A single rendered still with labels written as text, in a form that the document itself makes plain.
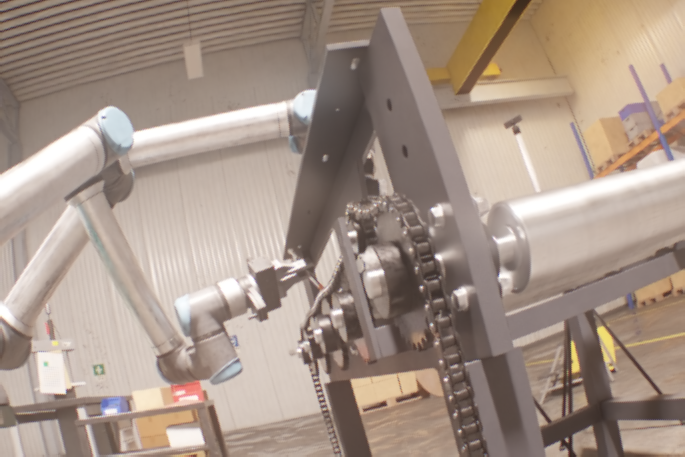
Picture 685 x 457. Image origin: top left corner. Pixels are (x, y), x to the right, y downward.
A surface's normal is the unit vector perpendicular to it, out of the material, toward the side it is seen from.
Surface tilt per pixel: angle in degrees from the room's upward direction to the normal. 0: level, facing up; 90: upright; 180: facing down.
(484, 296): 90
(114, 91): 90
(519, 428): 90
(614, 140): 90
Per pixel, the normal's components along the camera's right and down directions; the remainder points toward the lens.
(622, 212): 0.19, -0.16
